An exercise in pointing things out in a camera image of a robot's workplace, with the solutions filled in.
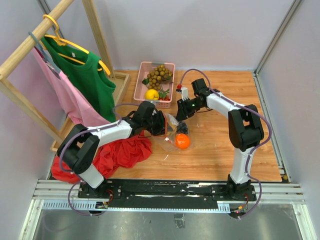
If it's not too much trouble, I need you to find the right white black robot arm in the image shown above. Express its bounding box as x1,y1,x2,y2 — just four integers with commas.
176,78,264,201

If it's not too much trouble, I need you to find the pink plastic basket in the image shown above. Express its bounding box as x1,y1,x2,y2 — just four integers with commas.
133,61,175,109

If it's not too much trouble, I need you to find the yellow fake lemon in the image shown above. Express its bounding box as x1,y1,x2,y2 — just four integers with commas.
144,89,160,101

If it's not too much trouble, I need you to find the orange fake orange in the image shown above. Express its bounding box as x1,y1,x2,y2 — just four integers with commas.
175,133,191,150

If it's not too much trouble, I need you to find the grey clothes hanger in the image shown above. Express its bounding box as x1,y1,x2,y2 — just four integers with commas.
28,31,61,79

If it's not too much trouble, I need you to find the red cloth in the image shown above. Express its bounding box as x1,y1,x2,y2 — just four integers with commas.
51,132,153,185

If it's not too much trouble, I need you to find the brown longan fruit bunch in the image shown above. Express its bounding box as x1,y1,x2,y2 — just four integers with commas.
142,64,173,91

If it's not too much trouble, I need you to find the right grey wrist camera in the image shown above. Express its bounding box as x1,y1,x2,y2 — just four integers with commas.
176,84,189,101

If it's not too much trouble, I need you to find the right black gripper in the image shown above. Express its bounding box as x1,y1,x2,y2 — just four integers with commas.
175,97,204,123

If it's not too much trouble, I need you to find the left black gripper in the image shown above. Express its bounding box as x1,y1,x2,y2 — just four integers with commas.
142,110,174,137

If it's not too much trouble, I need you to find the wooden clothes rack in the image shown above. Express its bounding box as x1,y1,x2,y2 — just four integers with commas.
0,0,131,155

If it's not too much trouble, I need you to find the dark blueberry cluster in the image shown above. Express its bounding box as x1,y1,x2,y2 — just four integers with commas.
176,121,189,135

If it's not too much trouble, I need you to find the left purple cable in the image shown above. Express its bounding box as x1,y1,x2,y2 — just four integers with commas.
59,102,143,217

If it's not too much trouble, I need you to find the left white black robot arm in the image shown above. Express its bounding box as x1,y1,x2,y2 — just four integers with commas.
56,101,168,198

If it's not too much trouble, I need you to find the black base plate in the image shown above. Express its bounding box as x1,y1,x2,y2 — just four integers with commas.
77,179,257,209

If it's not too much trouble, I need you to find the pink shirt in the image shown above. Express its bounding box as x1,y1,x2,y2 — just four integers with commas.
31,47,109,127

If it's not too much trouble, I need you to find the green shirt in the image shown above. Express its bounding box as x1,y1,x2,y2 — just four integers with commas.
41,34,116,122

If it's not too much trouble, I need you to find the clear zip bag orange seal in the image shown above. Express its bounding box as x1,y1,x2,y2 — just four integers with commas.
153,113,192,152

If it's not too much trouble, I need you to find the yellow clothes hanger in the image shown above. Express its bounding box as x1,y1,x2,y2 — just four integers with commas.
42,14,111,76

